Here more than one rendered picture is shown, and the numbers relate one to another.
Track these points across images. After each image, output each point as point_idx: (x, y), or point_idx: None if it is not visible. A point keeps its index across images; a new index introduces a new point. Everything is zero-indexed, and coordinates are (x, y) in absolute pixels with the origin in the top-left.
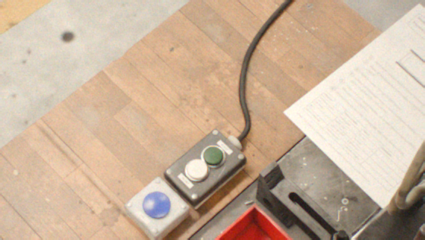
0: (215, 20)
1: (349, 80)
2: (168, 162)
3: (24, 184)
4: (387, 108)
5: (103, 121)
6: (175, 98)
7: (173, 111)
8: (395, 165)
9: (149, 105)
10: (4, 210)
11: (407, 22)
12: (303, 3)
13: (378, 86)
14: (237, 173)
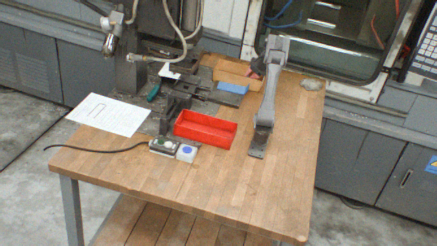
0: (97, 165)
1: (107, 126)
2: (166, 159)
3: (200, 192)
4: (114, 116)
5: (161, 181)
6: (140, 165)
7: (145, 164)
8: (134, 111)
9: (147, 171)
10: (213, 194)
11: (75, 118)
12: (77, 144)
13: (106, 120)
14: None
